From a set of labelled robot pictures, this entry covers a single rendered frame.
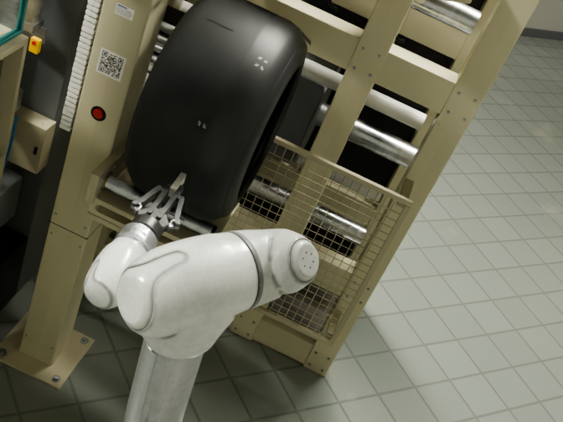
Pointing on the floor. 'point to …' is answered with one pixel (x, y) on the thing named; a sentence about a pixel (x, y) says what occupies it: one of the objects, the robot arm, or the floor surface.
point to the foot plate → (81, 342)
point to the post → (105, 126)
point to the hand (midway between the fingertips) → (177, 184)
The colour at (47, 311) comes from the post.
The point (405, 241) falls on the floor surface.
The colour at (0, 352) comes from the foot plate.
